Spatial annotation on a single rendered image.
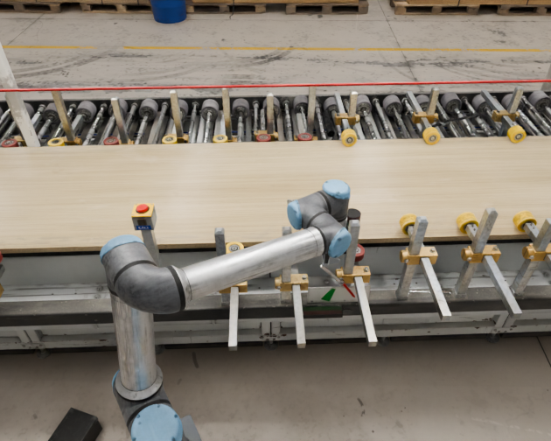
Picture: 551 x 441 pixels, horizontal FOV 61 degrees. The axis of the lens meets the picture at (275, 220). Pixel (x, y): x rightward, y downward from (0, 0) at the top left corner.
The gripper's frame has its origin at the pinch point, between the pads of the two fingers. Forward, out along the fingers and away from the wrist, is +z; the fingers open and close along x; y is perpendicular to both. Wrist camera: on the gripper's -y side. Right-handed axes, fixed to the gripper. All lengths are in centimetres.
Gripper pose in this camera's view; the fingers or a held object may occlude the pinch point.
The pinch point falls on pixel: (324, 263)
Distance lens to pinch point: 176.8
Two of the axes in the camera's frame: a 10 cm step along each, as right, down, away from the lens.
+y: 10.0, -0.3, 0.2
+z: 0.1, 7.5, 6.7
